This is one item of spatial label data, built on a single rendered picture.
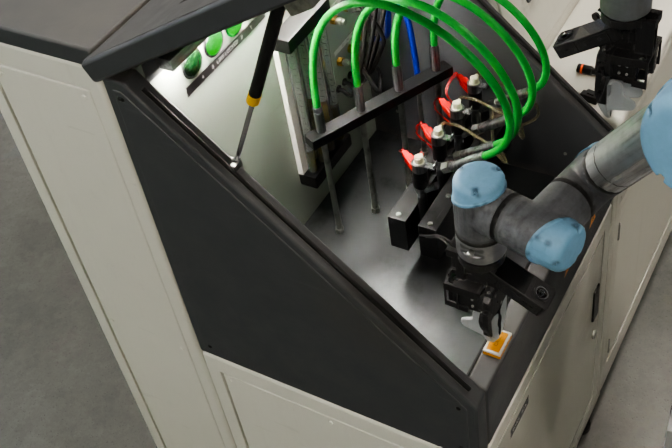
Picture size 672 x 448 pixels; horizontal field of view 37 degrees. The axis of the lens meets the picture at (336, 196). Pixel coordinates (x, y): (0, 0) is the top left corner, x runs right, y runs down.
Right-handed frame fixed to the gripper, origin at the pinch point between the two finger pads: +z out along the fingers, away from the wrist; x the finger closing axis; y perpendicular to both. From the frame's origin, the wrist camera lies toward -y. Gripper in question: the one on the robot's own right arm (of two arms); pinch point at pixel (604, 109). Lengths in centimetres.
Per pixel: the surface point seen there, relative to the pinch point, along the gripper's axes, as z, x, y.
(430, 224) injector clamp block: 22.0, -16.0, -25.6
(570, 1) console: 21, 57, -26
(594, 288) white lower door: 59, 11, -3
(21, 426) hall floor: 120, -48, -145
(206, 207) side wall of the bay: -3, -47, -48
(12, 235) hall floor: 120, 9, -201
